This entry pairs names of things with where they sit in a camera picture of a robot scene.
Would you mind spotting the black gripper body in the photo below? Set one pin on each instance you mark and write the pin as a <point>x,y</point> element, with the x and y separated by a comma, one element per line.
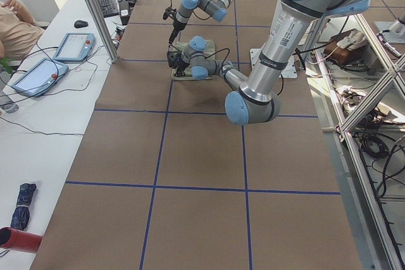
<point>181,64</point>
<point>175,28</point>

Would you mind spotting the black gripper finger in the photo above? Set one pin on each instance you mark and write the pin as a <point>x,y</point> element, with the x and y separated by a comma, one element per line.
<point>173,36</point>

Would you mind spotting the sage green long-sleeve shirt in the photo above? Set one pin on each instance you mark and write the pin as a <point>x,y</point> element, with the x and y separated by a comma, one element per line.
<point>209,50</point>

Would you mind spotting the black keyboard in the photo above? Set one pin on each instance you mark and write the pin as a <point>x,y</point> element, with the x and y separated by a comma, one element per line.
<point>108,8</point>

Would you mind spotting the black computer mouse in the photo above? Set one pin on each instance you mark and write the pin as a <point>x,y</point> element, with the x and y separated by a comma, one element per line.
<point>80,24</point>

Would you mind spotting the far blue teach pendant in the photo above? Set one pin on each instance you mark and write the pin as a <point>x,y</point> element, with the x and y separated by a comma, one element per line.
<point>75,47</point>

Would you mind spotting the blue teach pendant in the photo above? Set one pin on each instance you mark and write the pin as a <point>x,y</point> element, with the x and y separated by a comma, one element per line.
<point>40,78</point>
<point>75,47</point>

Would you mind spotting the near blue teach pendant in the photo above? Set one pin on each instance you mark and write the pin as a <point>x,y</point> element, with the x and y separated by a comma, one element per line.
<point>40,78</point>

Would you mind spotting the seated person in beige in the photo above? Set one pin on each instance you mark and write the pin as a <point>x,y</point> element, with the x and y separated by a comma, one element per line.
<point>18,33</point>

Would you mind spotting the folded dark blue umbrella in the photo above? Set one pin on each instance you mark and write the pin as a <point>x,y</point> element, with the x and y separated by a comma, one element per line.
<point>21,214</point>

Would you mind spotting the red cylinder bottle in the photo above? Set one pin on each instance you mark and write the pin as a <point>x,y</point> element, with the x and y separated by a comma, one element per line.
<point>20,240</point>

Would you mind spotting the aluminium frame post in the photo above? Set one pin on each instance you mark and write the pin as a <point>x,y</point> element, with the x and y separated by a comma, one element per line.
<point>101,26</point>

